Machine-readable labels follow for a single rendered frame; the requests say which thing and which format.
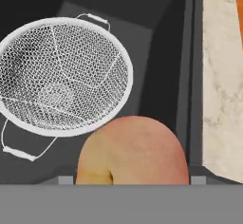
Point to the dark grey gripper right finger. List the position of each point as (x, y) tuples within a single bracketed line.
[(198, 178)]

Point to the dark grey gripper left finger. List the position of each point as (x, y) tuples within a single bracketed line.
[(65, 180)]

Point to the pink yellow peach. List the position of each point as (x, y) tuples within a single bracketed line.
[(133, 152)]

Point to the white mesh colander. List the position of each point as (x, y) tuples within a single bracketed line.
[(63, 76)]

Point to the dark grey sink basin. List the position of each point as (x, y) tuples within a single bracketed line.
[(152, 60)]

